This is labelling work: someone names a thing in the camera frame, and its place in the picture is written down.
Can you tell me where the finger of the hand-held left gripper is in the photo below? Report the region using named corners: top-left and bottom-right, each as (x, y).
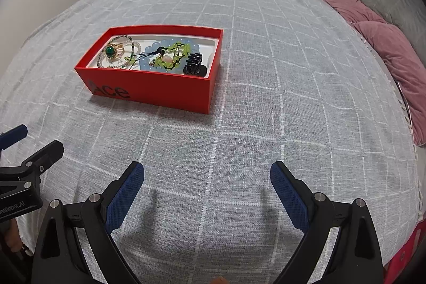
top-left (20, 140), bottom-right (64, 185)
top-left (0, 124), bottom-right (28, 151)

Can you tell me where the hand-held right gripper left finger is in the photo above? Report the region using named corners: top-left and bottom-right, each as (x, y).
top-left (31, 162), bottom-right (145, 284)

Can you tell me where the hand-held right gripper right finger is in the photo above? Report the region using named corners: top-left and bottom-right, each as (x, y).
top-left (269, 161), bottom-right (385, 284)

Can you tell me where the red cardboard box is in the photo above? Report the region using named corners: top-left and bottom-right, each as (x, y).
top-left (75, 25), bottom-right (223, 115)

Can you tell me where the light blue bead bracelet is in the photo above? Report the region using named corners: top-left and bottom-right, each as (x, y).
top-left (138, 38), bottom-right (200, 72)

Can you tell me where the multicolour seed bead bracelet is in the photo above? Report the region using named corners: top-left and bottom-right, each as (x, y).
top-left (97, 34), bottom-right (144, 70)

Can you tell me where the green bead black cord bracelet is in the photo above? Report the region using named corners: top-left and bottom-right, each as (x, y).
top-left (125, 42), bottom-right (195, 72)

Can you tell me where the person's left hand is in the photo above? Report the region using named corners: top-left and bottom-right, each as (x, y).
top-left (0, 221), bottom-right (25, 254)

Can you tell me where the grey checked bedspread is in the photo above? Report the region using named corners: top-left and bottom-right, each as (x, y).
top-left (0, 0), bottom-right (423, 284)

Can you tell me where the red box lid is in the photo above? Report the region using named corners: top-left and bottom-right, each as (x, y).
top-left (383, 226), bottom-right (426, 284)

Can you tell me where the black hair clip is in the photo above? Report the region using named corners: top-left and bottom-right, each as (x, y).
top-left (183, 53), bottom-right (208, 76)

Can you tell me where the pink pillow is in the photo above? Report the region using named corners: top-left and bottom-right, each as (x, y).
top-left (304, 0), bottom-right (388, 26)
top-left (354, 21), bottom-right (426, 146)

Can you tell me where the gold ring with green stone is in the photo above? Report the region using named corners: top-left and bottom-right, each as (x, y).
top-left (105, 42), bottom-right (125, 59)

